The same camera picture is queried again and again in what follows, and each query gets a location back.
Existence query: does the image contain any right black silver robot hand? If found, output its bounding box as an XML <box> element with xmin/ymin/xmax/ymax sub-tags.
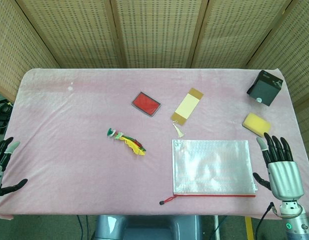
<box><xmin>252</xmin><ymin>132</ymin><xmax>306</xmax><ymax>201</ymax></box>

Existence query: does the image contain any clear mesh zipper pouch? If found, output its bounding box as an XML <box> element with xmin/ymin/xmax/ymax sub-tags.
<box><xmin>159</xmin><ymin>139</ymin><xmax>258</xmax><ymax>207</ymax></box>

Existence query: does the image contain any yellow sponge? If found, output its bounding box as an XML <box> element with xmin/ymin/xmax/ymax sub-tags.
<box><xmin>241</xmin><ymin>112</ymin><xmax>273</xmax><ymax>139</ymax></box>

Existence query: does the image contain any yellow green red feather toy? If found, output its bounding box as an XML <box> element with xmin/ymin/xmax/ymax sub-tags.
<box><xmin>105</xmin><ymin>127</ymin><xmax>147</xmax><ymax>157</ymax></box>

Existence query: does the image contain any pink tablecloth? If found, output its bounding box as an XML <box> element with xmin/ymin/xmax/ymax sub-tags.
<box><xmin>0</xmin><ymin>67</ymin><xmax>309</xmax><ymax>221</ymax></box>

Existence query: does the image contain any black cardboard box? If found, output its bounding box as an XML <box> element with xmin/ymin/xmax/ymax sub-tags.
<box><xmin>246</xmin><ymin>69</ymin><xmax>285</xmax><ymax>107</ymax></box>

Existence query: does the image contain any brown cream bookmark with tassel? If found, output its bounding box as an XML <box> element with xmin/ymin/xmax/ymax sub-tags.
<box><xmin>170</xmin><ymin>87</ymin><xmax>205</xmax><ymax>139</ymax></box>

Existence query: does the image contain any grey-blue robot torso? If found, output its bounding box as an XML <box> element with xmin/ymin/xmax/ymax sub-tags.
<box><xmin>93</xmin><ymin>214</ymin><xmax>203</xmax><ymax>240</ymax></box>

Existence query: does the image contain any red ink pad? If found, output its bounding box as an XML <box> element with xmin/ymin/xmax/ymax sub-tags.
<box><xmin>131</xmin><ymin>91</ymin><xmax>163</xmax><ymax>118</ymax></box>

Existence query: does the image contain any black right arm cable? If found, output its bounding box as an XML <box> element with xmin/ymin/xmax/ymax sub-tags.
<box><xmin>254</xmin><ymin>201</ymin><xmax>277</xmax><ymax>240</ymax></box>

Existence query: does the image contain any woven folding screen wooden frame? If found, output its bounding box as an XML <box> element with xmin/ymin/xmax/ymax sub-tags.
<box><xmin>0</xmin><ymin>0</ymin><xmax>309</xmax><ymax>163</ymax></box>

